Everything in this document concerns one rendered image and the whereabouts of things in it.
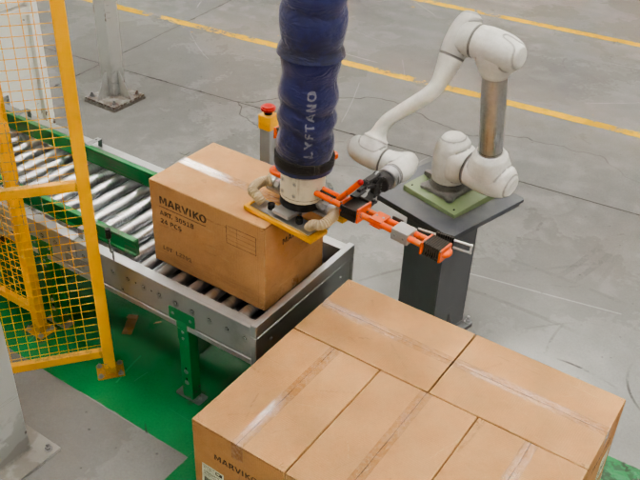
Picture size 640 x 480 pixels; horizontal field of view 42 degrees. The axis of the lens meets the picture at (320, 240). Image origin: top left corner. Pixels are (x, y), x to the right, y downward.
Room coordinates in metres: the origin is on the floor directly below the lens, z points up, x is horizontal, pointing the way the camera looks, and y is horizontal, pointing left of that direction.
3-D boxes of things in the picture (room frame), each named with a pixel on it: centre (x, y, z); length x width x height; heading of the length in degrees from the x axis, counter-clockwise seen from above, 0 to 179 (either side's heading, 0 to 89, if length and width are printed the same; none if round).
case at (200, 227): (2.95, 0.35, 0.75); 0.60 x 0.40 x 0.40; 56
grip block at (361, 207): (2.59, -0.12, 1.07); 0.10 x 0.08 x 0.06; 142
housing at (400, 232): (2.46, -0.29, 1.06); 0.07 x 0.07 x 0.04; 52
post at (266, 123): (3.48, 0.26, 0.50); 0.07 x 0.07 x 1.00; 57
